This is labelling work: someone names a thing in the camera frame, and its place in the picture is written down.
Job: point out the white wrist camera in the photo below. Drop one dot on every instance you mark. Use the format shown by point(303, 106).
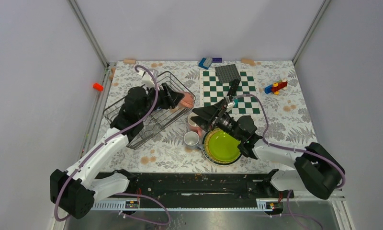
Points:
point(147, 80)
point(230, 103)

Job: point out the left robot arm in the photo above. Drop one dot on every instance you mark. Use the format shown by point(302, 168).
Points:
point(76, 189)

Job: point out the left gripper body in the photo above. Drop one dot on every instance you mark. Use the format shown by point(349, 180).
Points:
point(163, 102)

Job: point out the woven bamboo tray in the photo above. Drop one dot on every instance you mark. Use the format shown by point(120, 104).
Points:
point(207, 149)

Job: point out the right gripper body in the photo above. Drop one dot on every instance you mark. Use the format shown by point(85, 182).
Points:
point(226, 123)

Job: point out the grey dotted mug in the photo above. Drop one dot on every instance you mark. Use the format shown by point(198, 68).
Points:
point(192, 141)

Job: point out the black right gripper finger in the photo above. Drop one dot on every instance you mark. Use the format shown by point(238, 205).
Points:
point(205, 123)
point(209, 112)

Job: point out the colourful toy brick vehicle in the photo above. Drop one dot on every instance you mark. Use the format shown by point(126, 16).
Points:
point(276, 87)

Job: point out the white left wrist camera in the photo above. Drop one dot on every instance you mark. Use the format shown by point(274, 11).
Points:
point(147, 80)

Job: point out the white plate green red rim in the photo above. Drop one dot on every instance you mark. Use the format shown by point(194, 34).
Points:
point(205, 152)

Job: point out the green white chessboard mat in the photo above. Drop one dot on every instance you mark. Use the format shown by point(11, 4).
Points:
point(213, 91)

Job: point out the salmon ceramic mug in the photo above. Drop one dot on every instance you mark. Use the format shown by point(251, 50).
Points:
point(187, 101)

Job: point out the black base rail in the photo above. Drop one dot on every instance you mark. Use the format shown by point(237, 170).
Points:
point(198, 192)

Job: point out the tan block at edge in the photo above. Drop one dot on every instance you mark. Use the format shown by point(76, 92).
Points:
point(112, 73)

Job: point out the purple toy brick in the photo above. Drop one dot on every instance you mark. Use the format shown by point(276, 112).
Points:
point(217, 60)

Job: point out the tan wooden block left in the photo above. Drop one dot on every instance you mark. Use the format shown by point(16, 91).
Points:
point(129, 61)

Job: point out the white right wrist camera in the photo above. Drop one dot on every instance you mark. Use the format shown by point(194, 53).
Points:
point(230, 103)

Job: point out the grey studded building plate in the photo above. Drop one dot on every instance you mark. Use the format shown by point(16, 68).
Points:
point(227, 73)

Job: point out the pink ceramic mug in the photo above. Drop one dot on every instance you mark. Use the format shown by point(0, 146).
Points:
point(193, 126)

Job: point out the blue grey toy brick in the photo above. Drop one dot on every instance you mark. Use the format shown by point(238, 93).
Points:
point(205, 63)

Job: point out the black wire dish rack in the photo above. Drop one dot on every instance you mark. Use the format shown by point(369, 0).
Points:
point(159, 120)

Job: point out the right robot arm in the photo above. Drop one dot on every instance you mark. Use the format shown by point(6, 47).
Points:
point(312, 169)

